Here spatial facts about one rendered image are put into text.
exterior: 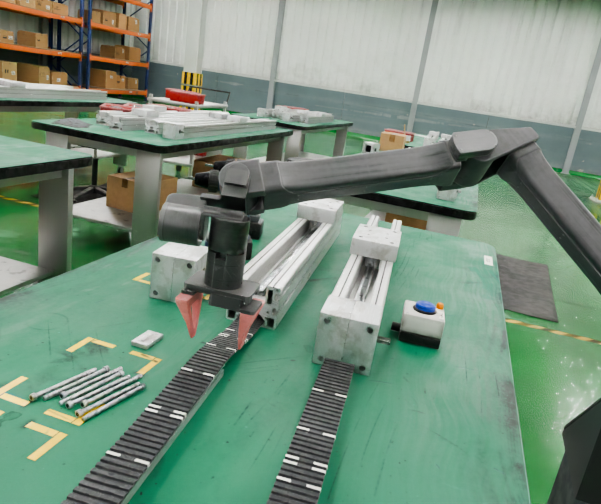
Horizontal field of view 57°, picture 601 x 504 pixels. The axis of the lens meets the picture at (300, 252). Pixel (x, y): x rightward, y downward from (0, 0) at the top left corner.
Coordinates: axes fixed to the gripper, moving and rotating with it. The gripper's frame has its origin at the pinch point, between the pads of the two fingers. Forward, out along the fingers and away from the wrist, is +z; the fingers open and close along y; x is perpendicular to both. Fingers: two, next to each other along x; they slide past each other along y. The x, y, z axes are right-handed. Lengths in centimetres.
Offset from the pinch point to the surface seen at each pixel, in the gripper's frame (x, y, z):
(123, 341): -2.1, 16.6, 5.9
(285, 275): -26.7, -4.3, -2.7
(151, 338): -3.8, 12.5, 5.1
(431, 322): -26.7, -33.9, 0.4
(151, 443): 24.1, -1.2, 2.3
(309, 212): -76, 1, -5
